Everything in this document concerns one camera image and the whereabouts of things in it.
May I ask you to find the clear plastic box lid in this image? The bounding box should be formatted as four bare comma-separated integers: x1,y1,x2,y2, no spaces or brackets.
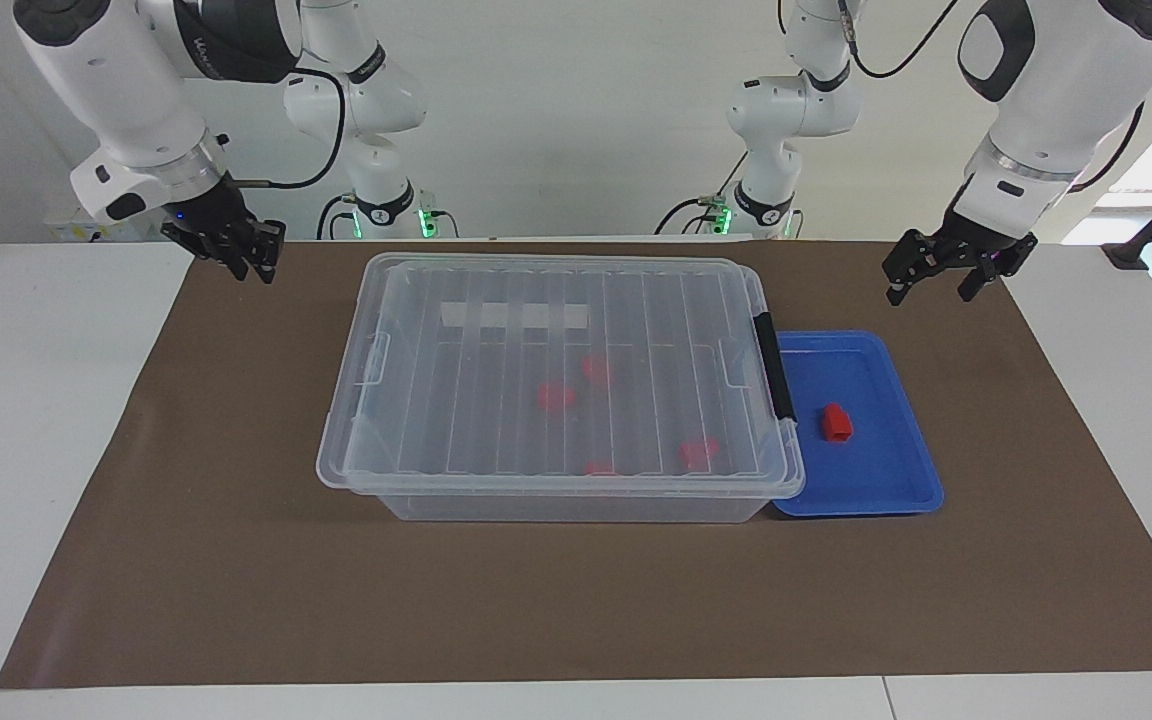
316,253,807,498

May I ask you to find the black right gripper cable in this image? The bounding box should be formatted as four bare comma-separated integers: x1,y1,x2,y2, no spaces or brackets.
232,66,347,191

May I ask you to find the black base cable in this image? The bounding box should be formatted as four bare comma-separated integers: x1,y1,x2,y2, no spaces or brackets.
317,193,357,241
656,195,732,237

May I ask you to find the clear plastic storage box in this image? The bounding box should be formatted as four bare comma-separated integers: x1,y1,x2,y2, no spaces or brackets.
348,262,805,524

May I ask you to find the black box latch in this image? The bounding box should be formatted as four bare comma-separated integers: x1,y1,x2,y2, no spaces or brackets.
751,312,798,423

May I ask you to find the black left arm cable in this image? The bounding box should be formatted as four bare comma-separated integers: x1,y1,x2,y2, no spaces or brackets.
839,0,1149,193

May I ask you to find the brown table mat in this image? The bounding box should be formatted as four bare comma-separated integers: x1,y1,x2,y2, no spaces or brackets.
0,238,1152,691

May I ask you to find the blue plastic tray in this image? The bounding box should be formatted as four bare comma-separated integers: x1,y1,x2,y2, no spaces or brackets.
771,330,945,518

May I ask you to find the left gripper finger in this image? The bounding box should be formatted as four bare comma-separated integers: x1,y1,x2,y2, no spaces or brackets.
958,255,1002,301
886,230,937,305

